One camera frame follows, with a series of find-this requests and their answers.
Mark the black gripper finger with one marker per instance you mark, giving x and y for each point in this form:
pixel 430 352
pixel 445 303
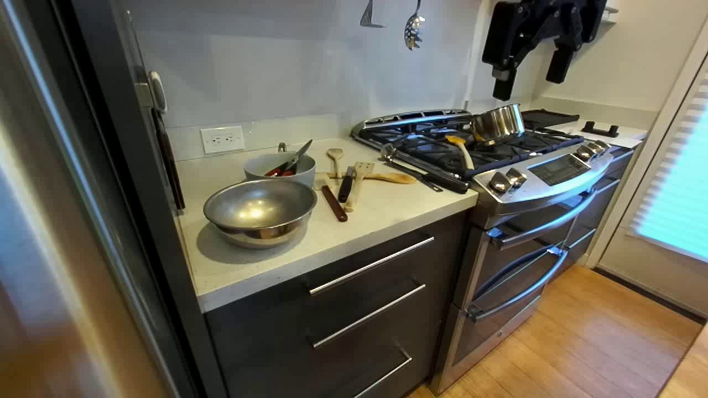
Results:
pixel 563 58
pixel 512 46

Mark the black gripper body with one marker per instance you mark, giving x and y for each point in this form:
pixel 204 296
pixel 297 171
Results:
pixel 560 15

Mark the white ceramic bowl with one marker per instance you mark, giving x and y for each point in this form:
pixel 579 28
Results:
pixel 303 175

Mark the silver metal bowl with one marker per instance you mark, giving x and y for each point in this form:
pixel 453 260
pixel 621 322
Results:
pixel 257 214

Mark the black stove griddle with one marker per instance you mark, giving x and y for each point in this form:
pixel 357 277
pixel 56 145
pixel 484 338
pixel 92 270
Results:
pixel 550 118

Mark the small black countertop object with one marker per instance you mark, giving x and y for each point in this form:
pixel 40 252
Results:
pixel 598 130

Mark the silver stove knob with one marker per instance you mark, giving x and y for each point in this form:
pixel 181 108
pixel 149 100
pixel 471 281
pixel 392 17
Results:
pixel 586 154
pixel 600 146
pixel 516 177
pixel 499 185

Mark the hanging metal slotted spoon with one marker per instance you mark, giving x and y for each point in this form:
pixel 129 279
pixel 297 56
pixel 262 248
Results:
pixel 414 30

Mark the white window blind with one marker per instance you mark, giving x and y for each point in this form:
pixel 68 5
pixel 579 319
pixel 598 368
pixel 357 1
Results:
pixel 679 185

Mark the wooden spatula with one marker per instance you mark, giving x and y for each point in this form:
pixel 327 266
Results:
pixel 389 177

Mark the wooden spoon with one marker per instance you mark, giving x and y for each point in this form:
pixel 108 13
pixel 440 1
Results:
pixel 336 156

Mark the white door with window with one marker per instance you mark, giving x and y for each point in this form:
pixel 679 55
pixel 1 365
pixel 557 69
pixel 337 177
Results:
pixel 628 274

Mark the stainless steel gas stove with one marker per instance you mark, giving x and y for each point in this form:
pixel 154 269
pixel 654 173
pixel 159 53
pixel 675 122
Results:
pixel 516 296

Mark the black knife rack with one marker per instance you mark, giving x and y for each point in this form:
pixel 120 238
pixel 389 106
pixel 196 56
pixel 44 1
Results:
pixel 172 167

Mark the dark drawer cabinet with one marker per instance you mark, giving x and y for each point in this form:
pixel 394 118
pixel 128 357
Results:
pixel 296 340

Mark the stainless steel refrigerator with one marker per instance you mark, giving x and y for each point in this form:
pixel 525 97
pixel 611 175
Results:
pixel 58 223

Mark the white wall cabinet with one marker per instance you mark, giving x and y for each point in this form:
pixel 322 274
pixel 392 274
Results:
pixel 611 10

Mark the white wall power outlet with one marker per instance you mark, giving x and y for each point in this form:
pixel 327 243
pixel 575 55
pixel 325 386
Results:
pixel 223 139

